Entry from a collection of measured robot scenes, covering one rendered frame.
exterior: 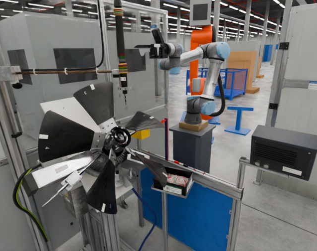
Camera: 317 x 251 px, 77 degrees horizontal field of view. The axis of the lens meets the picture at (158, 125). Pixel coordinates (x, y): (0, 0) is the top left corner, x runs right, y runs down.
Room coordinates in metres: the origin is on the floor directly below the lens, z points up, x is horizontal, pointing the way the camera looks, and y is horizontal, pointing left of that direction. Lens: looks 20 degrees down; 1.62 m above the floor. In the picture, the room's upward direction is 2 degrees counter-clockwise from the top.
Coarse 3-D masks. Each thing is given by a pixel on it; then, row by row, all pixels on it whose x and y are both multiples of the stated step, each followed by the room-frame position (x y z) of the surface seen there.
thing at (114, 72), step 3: (114, 72) 1.03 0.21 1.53; (117, 72) 1.03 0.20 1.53; (114, 75) 1.03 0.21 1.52; (117, 75) 1.02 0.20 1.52; (117, 78) 1.03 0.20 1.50; (120, 78) 1.05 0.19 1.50; (117, 81) 1.03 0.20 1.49; (120, 81) 1.04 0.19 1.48; (117, 84) 1.03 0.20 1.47; (120, 84) 1.04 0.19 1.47; (120, 87) 1.02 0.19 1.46; (123, 87) 1.02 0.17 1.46; (126, 87) 1.02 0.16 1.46; (129, 87) 1.02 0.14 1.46
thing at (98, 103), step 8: (88, 88) 1.12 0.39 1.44; (96, 88) 1.13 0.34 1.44; (104, 88) 1.13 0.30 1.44; (112, 88) 1.14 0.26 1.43; (80, 96) 1.09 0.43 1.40; (88, 96) 1.09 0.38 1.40; (96, 96) 1.09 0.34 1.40; (104, 96) 1.10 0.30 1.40; (112, 96) 1.10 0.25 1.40; (80, 104) 1.07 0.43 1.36; (88, 104) 1.07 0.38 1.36; (96, 104) 1.07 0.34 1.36; (104, 104) 1.07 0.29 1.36; (112, 104) 1.07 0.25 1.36; (88, 112) 1.05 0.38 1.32; (96, 112) 1.05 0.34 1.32; (104, 112) 1.04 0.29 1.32; (112, 112) 1.04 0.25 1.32; (96, 120) 1.03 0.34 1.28; (104, 120) 1.02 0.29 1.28
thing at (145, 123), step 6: (138, 114) 1.26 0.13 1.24; (144, 114) 1.27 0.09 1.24; (132, 120) 1.19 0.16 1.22; (138, 120) 1.19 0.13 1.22; (144, 120) 1.19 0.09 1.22; (150, 120) 1.20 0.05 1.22; (156, 120) 1.22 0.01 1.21; (126, 126) 1.10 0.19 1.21; (132, 126) 1.10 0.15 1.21; (138, 126) 1.10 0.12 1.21; (144, 126) 1.11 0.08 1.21; (150, 126) 1.12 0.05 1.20; (156, 126) 1.14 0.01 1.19; (162, 126) 1.17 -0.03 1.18
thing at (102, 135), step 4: (96, 132) 0.91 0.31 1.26; (96, 136) 0.91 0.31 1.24; (100, 136) 0.92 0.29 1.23; (104, 136) 0.93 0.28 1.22; (96, 140) 0.91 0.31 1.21; (100, 140) 0.92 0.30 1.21; (104, 140) 0.93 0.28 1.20; (92, 144) 0.90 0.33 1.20; (96, 144) 0.91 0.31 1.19; (100, 144) 0.92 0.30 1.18; (92, 148) 0.90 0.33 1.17; (96, 148) 0.91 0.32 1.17; (100, 148) 0.92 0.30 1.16
